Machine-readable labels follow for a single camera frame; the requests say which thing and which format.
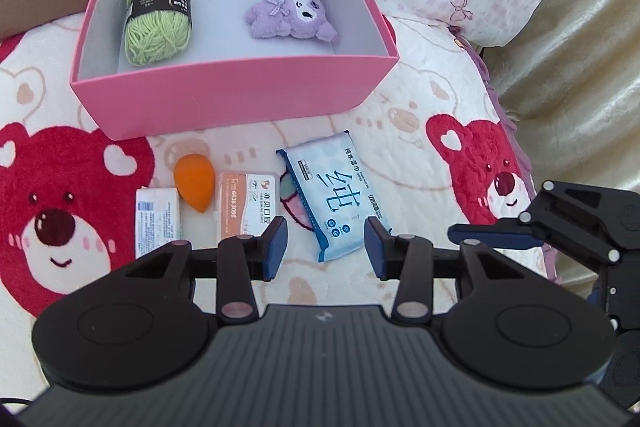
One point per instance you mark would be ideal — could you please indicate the orange makeup sponge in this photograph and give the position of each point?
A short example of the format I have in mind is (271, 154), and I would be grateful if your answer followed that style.
(194, 182)

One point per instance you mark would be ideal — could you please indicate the green yarn ball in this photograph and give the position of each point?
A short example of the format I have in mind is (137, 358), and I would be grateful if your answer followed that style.
(157, 22)

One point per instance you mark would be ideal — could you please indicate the bear printed blanket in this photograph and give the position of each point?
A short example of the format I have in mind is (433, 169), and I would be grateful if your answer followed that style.
(65, 187)

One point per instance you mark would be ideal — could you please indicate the pink cardboard box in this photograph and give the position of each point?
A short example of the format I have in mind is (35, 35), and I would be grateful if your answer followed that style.
(225, 92)

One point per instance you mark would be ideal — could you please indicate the white paper packet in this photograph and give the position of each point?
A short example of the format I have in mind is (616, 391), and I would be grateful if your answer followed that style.
(157, 222)

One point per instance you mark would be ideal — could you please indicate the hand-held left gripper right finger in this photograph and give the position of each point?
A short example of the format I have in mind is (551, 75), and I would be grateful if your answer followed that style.
(375, 249)

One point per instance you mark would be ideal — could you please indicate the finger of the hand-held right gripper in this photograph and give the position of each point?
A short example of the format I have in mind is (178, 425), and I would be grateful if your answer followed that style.
(490, 234)

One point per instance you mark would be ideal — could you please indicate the beige bed sheet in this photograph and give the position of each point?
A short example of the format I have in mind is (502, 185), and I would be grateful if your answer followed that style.
(590, 72)

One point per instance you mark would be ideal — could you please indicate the blue wet wipes packet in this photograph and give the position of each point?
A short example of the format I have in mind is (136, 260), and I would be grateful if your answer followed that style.
(332, 187)

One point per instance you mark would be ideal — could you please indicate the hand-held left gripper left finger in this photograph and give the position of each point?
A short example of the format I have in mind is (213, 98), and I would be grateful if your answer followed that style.
(276, 252)

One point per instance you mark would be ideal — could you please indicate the purple plush toy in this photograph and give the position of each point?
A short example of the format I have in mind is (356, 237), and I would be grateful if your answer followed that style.
(292, 14)

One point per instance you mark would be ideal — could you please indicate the orange label plastic packet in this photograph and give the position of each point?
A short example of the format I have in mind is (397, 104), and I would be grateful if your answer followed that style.
(245, 202)

